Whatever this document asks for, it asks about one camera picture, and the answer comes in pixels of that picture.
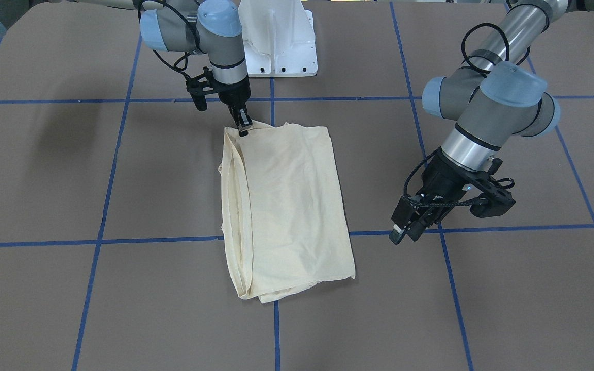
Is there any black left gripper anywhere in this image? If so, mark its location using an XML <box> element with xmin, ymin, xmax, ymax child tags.
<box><xmin>389</xmin><ymin>148</ymin><xmax>477</xmax><ymax>245</ymax></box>

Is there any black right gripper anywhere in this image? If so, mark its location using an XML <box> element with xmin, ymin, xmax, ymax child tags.
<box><xmin>218</xmin><ymin>77</ymin><xmax>254</xmax><ymax>137</ymax></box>

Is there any beige long-sleeve printed shirt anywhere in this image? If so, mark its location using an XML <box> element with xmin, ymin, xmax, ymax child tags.
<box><xmin>219</xmin><ymin>121</ymin><xmax>356</xmax><ymax>303</ymax></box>

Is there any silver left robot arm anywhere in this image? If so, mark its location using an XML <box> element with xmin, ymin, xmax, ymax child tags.
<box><xmin>389</xmin><ymin>1</ymin><xmax>570</xmax><ymax>244</ymax></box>

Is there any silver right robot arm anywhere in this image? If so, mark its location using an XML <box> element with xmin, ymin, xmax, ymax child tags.
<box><xmin>97</xmin><ymin>1</ymin><xmax>254</xmax><ymax>137</ymax></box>

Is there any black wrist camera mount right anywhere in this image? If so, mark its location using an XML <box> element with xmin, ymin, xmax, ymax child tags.
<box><xmin>186</xmin><ymin>66</ymin><xmax>216</xmax><ymax>112</ymax></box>

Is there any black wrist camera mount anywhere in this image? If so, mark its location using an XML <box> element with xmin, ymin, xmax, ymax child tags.
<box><xmin>468</xmin><ymin>158</ymin><xmax>516</xmax><ymax>218</ymax></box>
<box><xmin>186</xmin><ymin>66</ymin><xmax>216</xmax><ymax>112</ymax></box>

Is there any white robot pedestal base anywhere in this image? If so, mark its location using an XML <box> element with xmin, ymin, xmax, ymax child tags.
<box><xmin>238</xmin><ymin>1</ymin><xmax>318</xmax><ymax>78</ymax></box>

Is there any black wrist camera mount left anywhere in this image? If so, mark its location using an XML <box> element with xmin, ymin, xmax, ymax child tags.
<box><xmin>468</xmin><ymin>158</ymin><xmax>516</xmax><ymax>218</ymax></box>

